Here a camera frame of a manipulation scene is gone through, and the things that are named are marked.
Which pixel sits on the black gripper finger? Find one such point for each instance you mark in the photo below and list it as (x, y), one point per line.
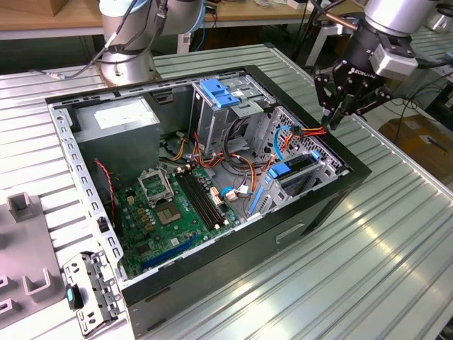
(331, 92)
(375, 97)

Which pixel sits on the hard disk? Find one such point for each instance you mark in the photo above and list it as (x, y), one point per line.
(279, 170)

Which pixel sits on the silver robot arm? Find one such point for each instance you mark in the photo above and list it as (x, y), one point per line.
(124, 67)

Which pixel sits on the silver disk bay cage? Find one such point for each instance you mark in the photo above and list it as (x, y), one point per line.
(334, 163)

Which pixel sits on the copper coloured tube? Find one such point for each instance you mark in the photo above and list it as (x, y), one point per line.
(341, 20)

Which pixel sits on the slatted metal side table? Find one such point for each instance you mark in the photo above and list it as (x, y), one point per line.
(435, 46)

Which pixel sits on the flat cardboard box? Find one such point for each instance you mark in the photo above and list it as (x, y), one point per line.
(424, 159)

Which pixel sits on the blue plastic drive latch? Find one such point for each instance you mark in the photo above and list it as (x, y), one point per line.
(216, 93)

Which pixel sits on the wooden desk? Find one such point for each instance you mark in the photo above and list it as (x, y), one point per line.
(247, 11)

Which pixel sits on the silver optical drive cage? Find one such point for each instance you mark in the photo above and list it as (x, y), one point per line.
(209, 124)

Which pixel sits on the beige board connector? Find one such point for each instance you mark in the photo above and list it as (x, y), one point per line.
(216, 197)

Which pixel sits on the black RAM slot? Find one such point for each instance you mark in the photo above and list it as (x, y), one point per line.
(212, 198)
(201, 198)
(195, 198)
(206, 198)

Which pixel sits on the CPU socket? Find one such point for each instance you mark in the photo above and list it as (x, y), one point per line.
(168, 214)

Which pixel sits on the black PC case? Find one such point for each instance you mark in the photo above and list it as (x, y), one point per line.
(230, 269)

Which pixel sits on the green motherboard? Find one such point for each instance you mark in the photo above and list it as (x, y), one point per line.
(184, 233)

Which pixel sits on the grey power supply box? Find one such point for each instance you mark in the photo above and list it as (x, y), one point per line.
(117, 141)

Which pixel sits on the blue expansion slot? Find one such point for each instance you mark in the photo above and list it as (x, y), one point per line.
(170, 253)

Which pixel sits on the black latch blue button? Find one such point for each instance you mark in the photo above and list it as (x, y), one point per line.
(72, 295)

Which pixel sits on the grey parts rack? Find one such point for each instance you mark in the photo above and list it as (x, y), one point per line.
(21, 248)

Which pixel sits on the metal expansion bracket cover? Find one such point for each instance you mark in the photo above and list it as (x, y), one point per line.
(102, 283)

